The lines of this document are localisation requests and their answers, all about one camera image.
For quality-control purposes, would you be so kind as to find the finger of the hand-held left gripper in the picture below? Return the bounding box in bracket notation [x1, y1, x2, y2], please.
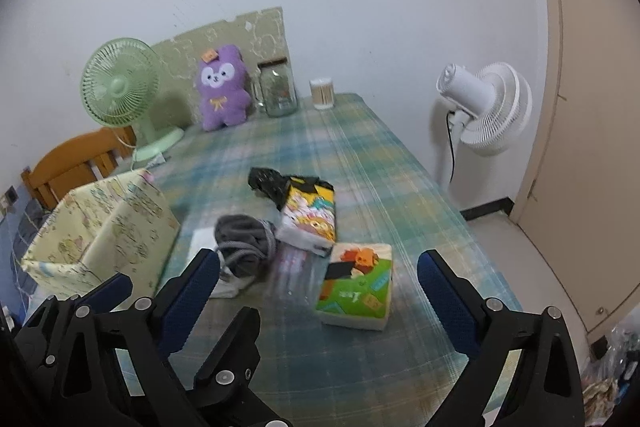
[11, 272, 134, 408]
[193, 306, 263, 392]

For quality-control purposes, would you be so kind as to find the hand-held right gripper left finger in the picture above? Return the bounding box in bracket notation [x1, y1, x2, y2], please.
[60, 248, 222, 427]

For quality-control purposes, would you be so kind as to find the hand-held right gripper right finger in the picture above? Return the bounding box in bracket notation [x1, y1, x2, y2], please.
[416, 249, 587, 427]

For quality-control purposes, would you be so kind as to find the white cloth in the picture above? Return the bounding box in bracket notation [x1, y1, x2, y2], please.
[207, 257, 257, 301]

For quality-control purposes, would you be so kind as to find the yellow patterned fabric storage box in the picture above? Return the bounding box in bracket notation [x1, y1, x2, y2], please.
[21, 168, 181, 304]

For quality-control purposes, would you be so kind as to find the grey knit cloth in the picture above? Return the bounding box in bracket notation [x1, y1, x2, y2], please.
[214, 215, 279, 281]

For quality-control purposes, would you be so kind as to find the green orange tissue pack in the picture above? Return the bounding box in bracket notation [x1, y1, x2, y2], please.
[316, 243, 394, 332]

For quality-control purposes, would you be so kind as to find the black plastic bag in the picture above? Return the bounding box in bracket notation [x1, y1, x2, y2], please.
[248, 167, 292, 210]

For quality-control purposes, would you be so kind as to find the yellow cartoon tissue pack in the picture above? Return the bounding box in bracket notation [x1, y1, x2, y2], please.
[275, 176, 339, 254]

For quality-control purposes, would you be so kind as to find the blue cloth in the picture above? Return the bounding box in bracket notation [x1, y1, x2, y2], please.
[0, 202, 52, 324]

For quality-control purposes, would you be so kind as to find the wooden chair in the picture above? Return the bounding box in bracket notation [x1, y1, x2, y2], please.
[21, 125, 137, 212]

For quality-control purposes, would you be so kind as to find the clear plastic bag of goods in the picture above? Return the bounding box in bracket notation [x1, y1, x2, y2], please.
[582, 321, 640, 414]

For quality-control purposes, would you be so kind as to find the plaid tablecloth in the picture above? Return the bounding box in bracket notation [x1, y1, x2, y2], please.
[65, 93, 526, 427]

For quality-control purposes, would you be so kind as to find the green desk fan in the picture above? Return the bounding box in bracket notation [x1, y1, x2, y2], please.
[81, 38, 186, 162]

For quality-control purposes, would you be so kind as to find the white standing fan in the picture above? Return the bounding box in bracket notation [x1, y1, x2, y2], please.
[435, 61, 534, 204]

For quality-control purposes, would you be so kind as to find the purple plush toy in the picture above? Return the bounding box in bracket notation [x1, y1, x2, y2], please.
[196, 44, 253, 132]

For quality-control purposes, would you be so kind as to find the glass jar mug black lid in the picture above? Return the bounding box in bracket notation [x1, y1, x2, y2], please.
[252, 57, 299, 118]

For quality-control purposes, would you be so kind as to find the cotton swab container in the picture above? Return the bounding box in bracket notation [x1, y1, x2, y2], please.
[309, 78, 335, 110]

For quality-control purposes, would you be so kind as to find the beige wooden door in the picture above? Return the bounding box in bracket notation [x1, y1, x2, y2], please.
[510, 0, 640, 339]

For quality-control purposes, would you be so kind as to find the white fan power cable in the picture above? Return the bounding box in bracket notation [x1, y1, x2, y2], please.
[130, 141, 167, 172]

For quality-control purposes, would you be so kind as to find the black fan power cable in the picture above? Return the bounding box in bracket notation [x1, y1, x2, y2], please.
[446, 109, 459, 186]

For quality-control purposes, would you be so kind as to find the green patterned wall sheet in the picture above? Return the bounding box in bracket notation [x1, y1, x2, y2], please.
[150, 6, 292, 128]

